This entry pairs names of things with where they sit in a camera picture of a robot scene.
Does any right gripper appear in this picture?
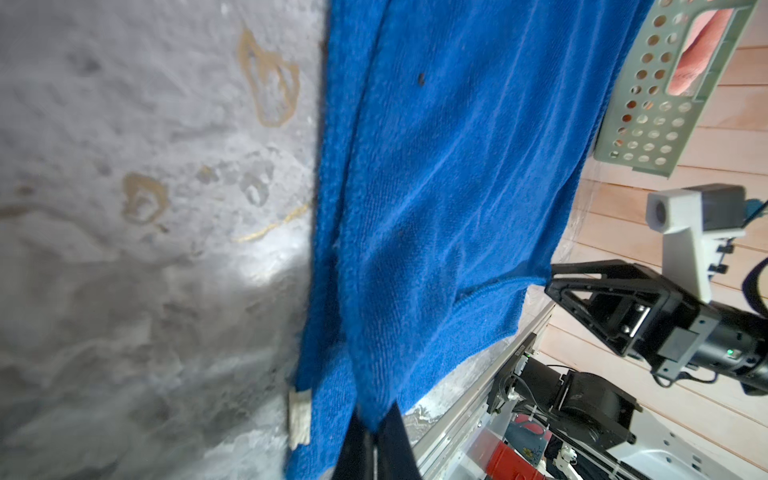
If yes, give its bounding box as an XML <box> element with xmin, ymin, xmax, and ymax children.
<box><xmin>545</xmin><ymin>260</ymin><xmax>720</xmax><ymax>384</ymax></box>

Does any light green plastic basket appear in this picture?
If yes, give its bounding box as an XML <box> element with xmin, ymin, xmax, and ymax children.
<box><xmin>593</xmin><ymin>1</ymin><xmax>758</xmax><ymax>178</ymax></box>

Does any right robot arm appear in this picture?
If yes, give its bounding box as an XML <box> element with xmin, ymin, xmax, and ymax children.
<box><xmin>487</xmin><ymin>260</ymin><xmax>767</xmax><ymax>479</ymax></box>

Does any blue towel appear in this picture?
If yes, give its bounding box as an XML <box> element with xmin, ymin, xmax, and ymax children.
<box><xmin>286</xmin><ymin>1</ymin><xmax>651</xmax><ymax>479</ymax></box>

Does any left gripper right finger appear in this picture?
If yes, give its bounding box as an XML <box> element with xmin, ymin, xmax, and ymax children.
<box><xmin>376</xmin><ymin>403</ymin><xmax>422</xmax><ymax>480</ymax></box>

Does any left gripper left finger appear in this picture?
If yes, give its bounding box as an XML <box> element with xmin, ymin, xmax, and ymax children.
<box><xmin>331</xmin><ymin>411</ymin><xmax>375</xmax><ymax>480</ymax></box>

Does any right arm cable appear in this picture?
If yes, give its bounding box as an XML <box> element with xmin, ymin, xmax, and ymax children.
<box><xmin>740</xmin><ymin>197</ymin><xmax>768</xmax><ymax>319</ymax></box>

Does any pink towel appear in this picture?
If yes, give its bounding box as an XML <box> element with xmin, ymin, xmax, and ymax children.
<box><xmin>667</xmin><ymin>9</ymin><xmax>733</xmax><ymax>96</ymax></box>

